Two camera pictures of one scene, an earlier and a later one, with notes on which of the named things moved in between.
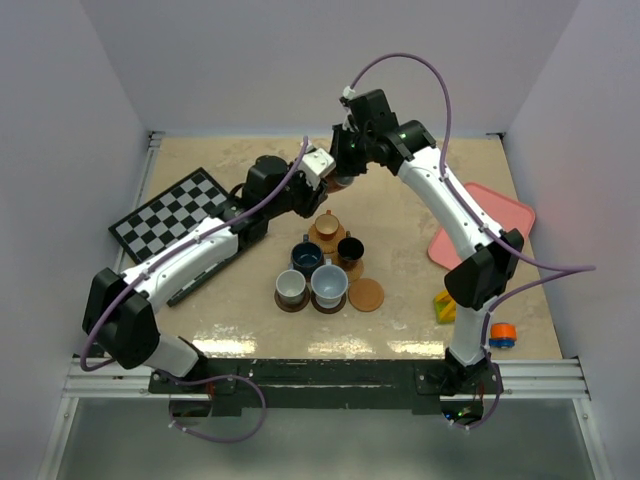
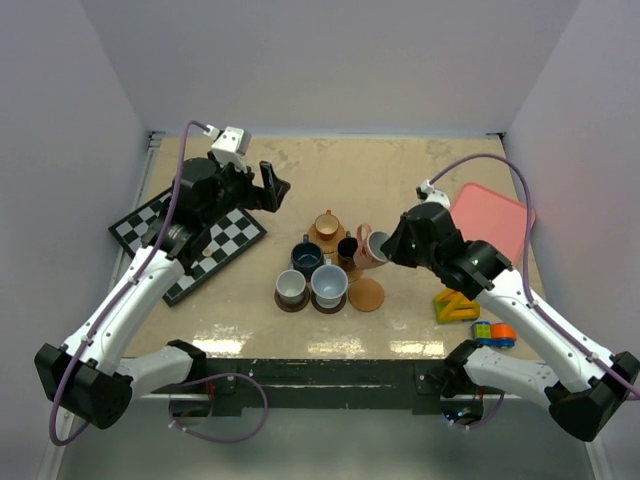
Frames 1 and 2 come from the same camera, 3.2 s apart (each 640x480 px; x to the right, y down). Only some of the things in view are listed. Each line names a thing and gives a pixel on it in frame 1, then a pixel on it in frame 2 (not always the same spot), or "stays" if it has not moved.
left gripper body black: x=300 y=197 to x=227 y=201
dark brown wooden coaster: x=296 y=307 stays
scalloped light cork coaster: x=328 y=246 stays
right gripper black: x=343 y=167 to x=394 y=246
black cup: x=350 y=252 stays
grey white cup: x=290 y=286 stays
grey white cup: x=343 y=180 to x=368 y=253
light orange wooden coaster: x=366 y=294 stays
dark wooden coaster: x=324 y=310 stays
